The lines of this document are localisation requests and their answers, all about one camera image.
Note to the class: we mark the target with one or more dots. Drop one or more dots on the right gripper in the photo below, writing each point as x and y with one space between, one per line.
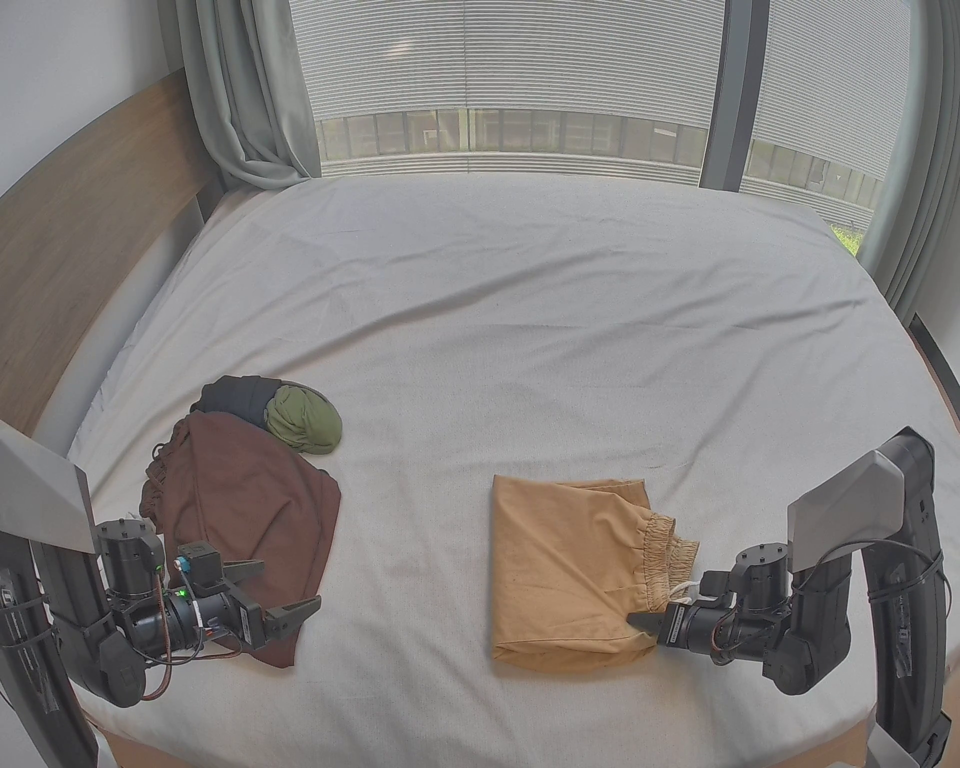
690 626

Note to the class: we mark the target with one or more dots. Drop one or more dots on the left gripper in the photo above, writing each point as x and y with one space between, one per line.
225 615

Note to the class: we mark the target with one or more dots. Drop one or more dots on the tan shorts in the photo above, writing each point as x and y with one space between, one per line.
562 562

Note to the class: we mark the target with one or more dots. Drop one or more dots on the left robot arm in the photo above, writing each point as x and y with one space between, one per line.
67 615

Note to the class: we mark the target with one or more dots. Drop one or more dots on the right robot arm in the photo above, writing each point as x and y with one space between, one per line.
900 562

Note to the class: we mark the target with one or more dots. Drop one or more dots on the bed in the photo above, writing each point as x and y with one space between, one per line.
562 300

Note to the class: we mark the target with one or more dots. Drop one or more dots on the brown garment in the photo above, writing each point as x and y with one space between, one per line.
247 510

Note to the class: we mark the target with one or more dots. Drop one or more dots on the green garment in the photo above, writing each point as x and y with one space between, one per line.
304 420

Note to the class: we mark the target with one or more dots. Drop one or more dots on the black garment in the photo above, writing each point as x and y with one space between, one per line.
232 397

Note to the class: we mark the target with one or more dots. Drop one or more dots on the grey-green curtain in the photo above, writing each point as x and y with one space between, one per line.
247 90
930 187

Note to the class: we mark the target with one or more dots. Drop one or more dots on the window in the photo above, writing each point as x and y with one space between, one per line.
525 75

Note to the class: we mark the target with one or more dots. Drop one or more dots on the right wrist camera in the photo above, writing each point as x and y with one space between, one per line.
716 586

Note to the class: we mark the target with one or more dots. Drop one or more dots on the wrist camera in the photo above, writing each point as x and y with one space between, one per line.
716 586
199 562

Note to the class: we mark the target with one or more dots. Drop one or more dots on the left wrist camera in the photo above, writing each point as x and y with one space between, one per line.
199 562

